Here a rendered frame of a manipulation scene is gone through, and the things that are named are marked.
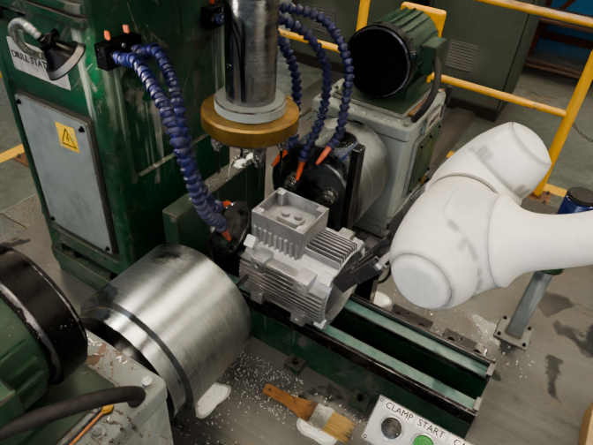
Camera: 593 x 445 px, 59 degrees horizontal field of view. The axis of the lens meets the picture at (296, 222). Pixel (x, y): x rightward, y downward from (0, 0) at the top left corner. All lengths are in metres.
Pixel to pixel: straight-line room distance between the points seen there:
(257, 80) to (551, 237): 0.54
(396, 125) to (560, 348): 0.67
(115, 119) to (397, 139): 0.70
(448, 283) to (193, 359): 0.44
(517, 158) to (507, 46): 3.36
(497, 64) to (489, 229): 3.53
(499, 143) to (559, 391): 0.77
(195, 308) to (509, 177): 0.50
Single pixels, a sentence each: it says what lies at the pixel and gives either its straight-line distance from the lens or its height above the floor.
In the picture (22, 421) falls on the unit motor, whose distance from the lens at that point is 0.61.
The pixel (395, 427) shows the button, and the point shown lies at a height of 1.07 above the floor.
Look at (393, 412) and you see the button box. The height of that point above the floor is 1.08.
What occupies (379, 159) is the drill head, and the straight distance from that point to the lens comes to 1.29.
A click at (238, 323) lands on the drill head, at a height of 1.08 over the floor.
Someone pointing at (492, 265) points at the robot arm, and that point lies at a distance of 0.58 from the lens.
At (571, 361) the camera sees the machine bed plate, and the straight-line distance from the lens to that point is 1.41.
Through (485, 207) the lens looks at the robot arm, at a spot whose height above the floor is 1.45.
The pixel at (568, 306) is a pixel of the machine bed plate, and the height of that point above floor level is 0.80.
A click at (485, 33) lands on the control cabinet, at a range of 4.04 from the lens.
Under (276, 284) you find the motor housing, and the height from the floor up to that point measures 1.03.
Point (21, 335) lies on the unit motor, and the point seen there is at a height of 1.32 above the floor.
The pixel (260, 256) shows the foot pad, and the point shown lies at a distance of 1.02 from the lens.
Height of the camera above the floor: 1.77
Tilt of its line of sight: 39 degrees down
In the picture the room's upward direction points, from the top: 5 degrees clockwise
